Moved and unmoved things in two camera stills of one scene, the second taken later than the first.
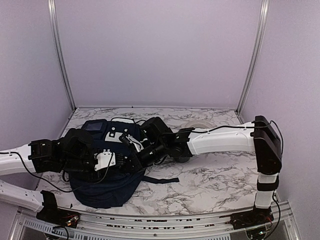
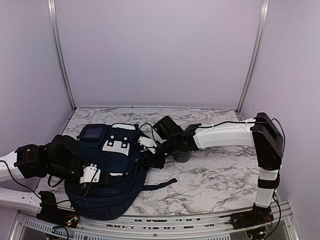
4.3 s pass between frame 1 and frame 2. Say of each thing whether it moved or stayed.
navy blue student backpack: moved
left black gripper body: moved
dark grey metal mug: stayed
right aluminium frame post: stayed
